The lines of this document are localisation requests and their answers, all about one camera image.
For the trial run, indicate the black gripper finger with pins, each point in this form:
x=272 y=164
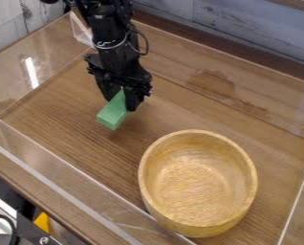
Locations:
x=134 y=95
x=108 y=82

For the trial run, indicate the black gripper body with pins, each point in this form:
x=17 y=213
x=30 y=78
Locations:
x=120 y=61

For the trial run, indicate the green rectangular block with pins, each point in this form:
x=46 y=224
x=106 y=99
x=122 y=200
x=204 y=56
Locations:
x=113 y=113

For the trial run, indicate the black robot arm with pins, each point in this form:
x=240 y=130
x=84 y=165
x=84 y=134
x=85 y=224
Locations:
x=121 y=44

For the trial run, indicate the brown wooden bowl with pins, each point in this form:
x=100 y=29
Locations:
x=197 y=182

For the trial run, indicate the yellow black device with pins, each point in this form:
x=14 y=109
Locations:
x=32 y=230

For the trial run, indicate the clear acrylic corner bracket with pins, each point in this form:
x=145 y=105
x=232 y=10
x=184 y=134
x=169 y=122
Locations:
x=81 y=32

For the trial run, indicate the clear acrylic front wall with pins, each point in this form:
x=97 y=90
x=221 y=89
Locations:
x=85 y=206

